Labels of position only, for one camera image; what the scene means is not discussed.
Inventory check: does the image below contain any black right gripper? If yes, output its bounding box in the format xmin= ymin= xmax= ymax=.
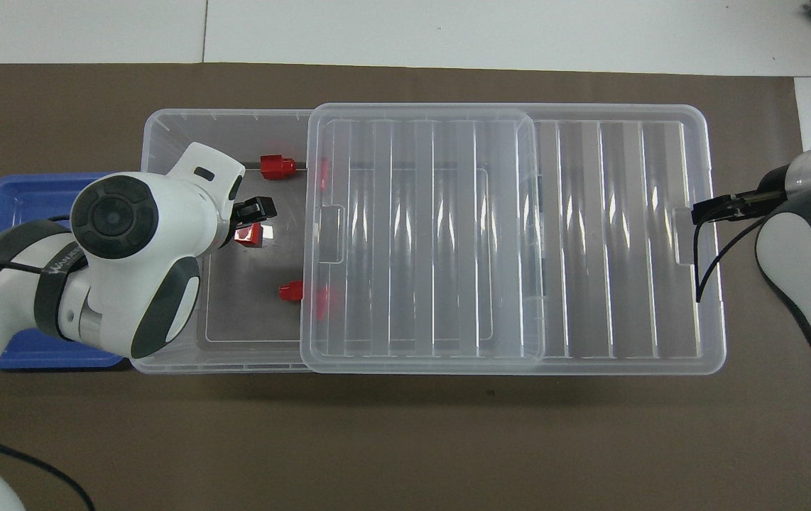
xmin=692 ymin=165 xmax=793 ymax=225

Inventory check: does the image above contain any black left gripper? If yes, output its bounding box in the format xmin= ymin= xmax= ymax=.
xmin=222 ymin=176 xmax=277 ymax=246

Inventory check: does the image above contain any clear ribbed plastic lid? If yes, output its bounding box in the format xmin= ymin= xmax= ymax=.
xmin=300 ymin=103 xmax=727 ymax=375

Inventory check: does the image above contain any clear plastic storage box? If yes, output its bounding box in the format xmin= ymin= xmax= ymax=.
xmin=130 ymin=108 xmax=547 ymax=375

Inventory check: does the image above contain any blue plastic tray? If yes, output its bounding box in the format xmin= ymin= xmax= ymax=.
xmin=0 ymin=172 xmax=138 ymax=370

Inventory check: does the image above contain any brown table mat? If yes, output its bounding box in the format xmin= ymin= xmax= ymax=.
xmin=0 ymin=62 xmax=811 ymax=511

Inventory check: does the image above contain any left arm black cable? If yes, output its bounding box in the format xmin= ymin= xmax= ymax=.
xmin=0 ymin=213 xmax=97 ymax=511

